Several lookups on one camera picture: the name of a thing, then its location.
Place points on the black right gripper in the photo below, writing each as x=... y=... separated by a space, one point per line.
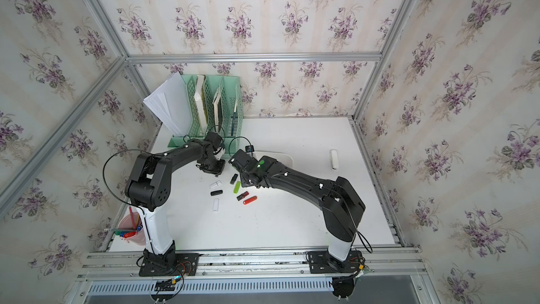
x=242 y=184

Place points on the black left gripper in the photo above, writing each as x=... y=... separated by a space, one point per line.
x=221 y=162

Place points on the white silver usb drive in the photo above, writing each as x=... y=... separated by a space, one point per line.
x=215 y=185

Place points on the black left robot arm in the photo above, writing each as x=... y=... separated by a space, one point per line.
x=150 y=183

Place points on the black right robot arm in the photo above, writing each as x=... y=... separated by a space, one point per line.
x=339 y=202

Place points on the small black usb drive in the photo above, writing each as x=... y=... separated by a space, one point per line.
x=234 y=178

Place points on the red black swivel usb drive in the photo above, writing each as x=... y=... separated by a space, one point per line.
x=242 y=196

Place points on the green usb drive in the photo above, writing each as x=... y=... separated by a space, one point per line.
x=237 y=187

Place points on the red translucent usb drive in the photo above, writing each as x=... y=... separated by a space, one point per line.
x=250 y=200

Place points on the white storage box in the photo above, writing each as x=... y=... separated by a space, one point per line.
x=284 y=158

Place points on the dark pen in organizer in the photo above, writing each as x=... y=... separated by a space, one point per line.
x=234 y=118

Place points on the green desk file organizer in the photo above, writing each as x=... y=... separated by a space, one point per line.
x=230 y=86

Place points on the beige notebook in organizer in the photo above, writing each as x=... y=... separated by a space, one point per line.
x=217 y=108

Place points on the white book in organizer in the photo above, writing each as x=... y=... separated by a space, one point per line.
x=200 y=103

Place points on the white eraser stick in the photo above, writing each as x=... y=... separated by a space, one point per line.
x=334 y=159

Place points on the white paper stack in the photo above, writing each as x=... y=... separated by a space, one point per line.
x=169 y=103

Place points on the pink pen cup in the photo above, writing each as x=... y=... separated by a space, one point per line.
x=130 y=228

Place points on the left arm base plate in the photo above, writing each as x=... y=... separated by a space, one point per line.
x=168 y=265

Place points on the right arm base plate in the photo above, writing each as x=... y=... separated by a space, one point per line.
x=322 y=262

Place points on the aluminium frame rail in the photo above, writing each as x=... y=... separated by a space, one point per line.
x=254 y=57

